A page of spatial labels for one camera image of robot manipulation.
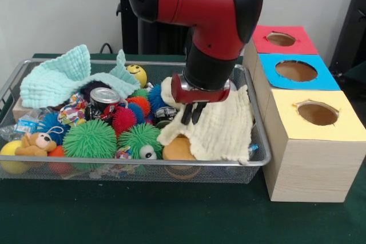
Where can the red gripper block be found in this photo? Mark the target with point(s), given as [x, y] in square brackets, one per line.
[200, 96]

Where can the cream yellow waffle cloth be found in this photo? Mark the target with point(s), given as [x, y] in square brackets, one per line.
[223, 129]

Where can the wooden box with three holes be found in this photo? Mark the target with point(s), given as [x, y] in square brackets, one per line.
[314, 169]

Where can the tan toy burger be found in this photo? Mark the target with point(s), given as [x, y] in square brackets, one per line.
[177, 149]

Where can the green spiky ball with eyes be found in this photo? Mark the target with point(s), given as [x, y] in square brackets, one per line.
[140, 138]

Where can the yellow smiley ball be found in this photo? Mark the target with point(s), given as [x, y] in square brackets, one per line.
[137, 74]

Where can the black drink can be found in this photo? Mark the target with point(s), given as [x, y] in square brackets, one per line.
[104, 98]

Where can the green spiky rubber ball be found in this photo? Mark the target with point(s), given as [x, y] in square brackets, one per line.
[88, 141]

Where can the blue spiky rubber ball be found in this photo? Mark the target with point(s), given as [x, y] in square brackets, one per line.
[51, 121]

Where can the mint green waffle cloth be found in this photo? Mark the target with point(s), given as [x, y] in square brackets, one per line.
[51, 84]

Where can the small brown teddy bear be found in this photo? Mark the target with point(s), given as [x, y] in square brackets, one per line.
[34, 145]

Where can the dark green side tablecloth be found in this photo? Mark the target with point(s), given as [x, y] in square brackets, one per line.
[358, 72]

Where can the black monitor on stand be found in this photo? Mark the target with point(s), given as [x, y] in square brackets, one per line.
[351, 41]

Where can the plain yellow foam ball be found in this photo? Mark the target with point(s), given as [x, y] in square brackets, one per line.
[8, 149]

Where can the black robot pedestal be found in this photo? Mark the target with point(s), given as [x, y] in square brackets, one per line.
[160, 38]

